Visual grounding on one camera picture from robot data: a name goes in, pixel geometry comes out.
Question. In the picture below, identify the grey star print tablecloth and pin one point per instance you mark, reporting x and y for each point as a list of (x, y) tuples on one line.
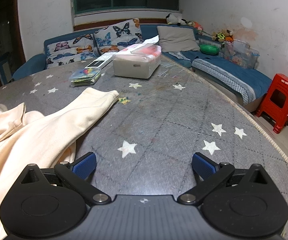
[(159, 110)]

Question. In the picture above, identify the white flat box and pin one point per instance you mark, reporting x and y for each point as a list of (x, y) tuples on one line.
[(96, 62)]

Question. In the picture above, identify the green bowl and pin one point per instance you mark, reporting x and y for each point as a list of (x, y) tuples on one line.
[(209, 49)]

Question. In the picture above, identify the brown plush bear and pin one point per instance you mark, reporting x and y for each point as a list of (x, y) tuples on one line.
[(226, 33)]

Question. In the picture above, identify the blue small chair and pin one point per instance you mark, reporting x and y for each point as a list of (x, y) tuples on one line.
[(2, 65)]

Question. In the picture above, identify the black white plush toy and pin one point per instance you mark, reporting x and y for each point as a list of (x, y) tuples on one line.
[(174, 19)]

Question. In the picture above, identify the small orange plush toy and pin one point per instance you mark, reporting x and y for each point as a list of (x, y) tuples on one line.
[(229, 39)]

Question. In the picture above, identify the brown framed doorway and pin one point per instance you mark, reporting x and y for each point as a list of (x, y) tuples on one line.
[(19, 30)]

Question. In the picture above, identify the blue corner sofa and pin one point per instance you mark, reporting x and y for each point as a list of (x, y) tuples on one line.
[(249, 77)]

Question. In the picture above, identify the cream sweater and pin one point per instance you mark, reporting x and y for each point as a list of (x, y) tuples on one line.
[(46, 135)]

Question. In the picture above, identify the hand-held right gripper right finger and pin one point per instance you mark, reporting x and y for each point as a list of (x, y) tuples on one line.
[(202, 167)]

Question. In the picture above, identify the clear box of colourful bits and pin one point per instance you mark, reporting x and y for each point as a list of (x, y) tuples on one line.
[(84, 77)]

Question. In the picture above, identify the grey patterned sofa cover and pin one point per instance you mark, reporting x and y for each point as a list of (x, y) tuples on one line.
[(221, 82)]

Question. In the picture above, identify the yellow black plush toy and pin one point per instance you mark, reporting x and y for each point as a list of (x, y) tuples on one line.
[(218, 36)]

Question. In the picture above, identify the small yellow green sticker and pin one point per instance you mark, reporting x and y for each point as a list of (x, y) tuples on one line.
[(124, 100)]

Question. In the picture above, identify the grey pillow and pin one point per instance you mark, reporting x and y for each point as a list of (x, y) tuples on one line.
[(177, 38)]

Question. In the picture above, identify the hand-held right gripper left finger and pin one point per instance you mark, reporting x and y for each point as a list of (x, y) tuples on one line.
[(85, 167)]

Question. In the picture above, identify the clear storage box of toys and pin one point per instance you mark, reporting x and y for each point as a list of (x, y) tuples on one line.
[(239, 55)]

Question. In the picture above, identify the butterfly print pillow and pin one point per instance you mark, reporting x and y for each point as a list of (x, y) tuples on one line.
[(119, 35), (66, 50)]

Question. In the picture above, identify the red plastic stool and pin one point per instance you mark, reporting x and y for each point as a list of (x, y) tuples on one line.
[(284, 85)]

